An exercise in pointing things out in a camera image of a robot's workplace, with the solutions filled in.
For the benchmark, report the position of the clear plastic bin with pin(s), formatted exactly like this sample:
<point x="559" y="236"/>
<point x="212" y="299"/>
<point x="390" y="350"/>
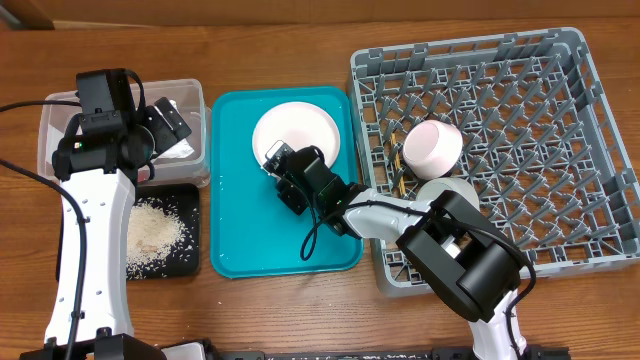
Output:
<point x="188" y="97"/>

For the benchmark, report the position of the grey dishwasher rack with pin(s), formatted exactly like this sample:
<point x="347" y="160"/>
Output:
<point x="541" y="146"/>

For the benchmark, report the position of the cream cup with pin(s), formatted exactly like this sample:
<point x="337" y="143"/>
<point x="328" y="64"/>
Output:
<point x="452" y="249"/>

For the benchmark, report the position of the teal serving tray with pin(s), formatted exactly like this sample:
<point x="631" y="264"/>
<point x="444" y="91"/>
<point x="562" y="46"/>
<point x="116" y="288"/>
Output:
<point x="252" y="232"/>

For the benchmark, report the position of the white rice pile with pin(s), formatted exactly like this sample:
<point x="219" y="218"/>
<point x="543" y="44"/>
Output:
<point x="160" y="242"/>

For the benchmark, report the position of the bamboo chopstick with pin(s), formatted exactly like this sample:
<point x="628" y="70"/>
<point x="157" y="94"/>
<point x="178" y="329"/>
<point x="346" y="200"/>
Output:
<point x="400" y="174"/>
<point x="394" y="152"/>

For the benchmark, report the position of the white round plate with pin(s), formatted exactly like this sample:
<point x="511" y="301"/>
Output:
<point x="297" y="124"/>

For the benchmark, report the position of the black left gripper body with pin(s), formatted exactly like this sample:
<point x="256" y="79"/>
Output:
<point x="148" y="137"/>

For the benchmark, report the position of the grey bowl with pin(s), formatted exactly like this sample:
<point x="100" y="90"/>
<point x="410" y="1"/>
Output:
<point x="433" y="188"/>

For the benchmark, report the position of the black flat tray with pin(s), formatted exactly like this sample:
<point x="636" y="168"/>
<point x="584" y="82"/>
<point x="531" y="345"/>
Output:
<point x="187" y="195"/>

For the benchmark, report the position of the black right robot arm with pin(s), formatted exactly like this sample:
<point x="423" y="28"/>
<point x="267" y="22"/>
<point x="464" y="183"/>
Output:
<point x="469" y="264"/>

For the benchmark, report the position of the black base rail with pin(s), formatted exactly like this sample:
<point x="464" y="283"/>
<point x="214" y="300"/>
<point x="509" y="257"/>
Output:
<point x="533" y="352"/>

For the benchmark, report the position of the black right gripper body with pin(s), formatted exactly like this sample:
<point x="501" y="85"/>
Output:
<point x="297" y="194"/>

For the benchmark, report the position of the pink bowl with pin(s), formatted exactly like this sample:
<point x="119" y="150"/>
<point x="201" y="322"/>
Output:
<point x="432" y="148"/>

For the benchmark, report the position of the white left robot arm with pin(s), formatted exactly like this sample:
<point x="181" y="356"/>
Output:
<point x="91" y="316"/>

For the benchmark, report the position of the white napkin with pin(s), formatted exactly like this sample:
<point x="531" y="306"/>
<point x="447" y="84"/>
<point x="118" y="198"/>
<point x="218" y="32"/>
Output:
<point x="181" y="150"/>

